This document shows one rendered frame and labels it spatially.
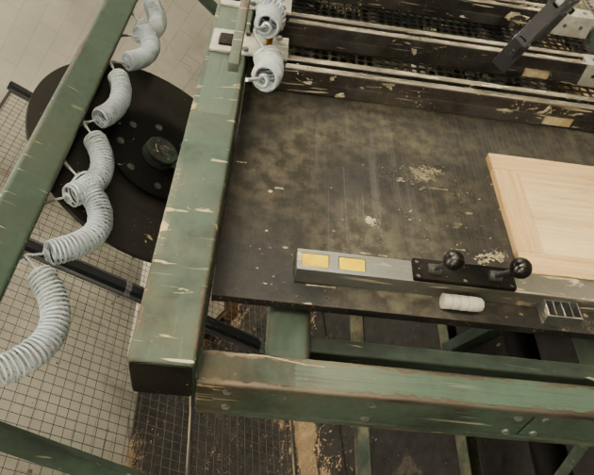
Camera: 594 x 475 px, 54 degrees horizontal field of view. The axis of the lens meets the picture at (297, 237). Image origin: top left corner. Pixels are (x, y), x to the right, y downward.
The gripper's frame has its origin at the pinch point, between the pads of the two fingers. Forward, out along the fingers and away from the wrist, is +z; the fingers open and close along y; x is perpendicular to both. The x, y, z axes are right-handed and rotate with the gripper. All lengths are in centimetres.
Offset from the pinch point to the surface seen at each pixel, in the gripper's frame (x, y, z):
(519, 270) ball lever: 28.0, 26.9, 11.9
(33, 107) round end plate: -86, 46, 86
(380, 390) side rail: 25, 58, 20
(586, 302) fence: 43.9, 12.4, 20.2
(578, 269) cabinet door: 40.3, 3.9, 23.9
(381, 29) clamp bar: -35, -33, 48
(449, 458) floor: 105, -24, 189
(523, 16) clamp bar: -13, -84, 48
